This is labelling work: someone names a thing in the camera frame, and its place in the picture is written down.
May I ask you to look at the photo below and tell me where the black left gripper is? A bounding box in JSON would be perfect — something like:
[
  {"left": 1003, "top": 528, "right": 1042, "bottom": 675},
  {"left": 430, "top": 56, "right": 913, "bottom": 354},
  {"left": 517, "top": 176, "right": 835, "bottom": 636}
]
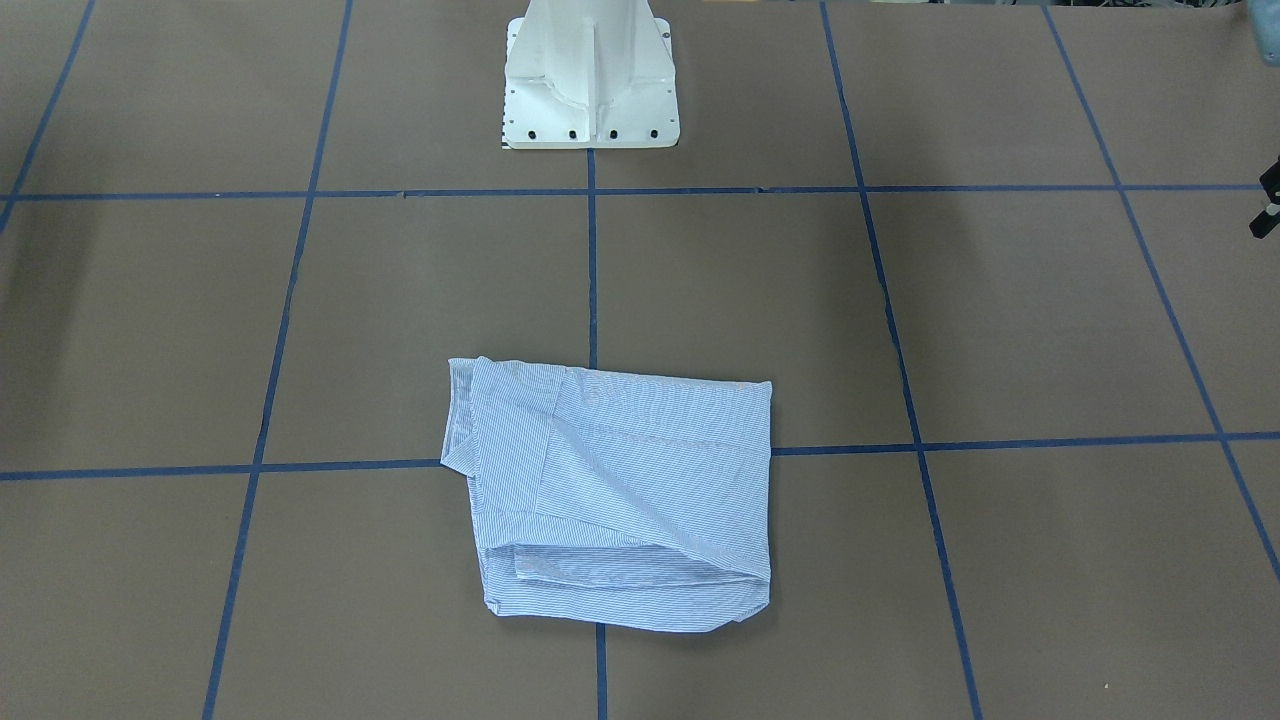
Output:
[{"left": 1249, "top": 158, "right": 1280, "bottom": 240}]

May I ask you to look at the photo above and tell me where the blue striped button shirt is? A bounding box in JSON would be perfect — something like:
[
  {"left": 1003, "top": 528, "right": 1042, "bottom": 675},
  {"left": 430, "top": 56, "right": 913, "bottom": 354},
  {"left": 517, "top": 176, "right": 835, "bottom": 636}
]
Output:
[{"left": 440, "top": 357, "right": 773, "bottom": 633}]

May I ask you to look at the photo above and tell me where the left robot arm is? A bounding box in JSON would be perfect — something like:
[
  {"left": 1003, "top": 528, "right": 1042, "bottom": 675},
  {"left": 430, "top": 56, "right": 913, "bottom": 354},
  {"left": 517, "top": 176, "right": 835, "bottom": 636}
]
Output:
[{"left": 1245, "top": 1, "right": 1279, "bottom": 240}]

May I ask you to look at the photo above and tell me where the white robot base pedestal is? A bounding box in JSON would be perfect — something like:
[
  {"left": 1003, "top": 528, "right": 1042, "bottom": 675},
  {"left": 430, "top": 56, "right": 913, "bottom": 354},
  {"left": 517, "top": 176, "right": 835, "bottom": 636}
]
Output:
[{"left": 500, "top": 1, "right": 681, "bottom": 150}]

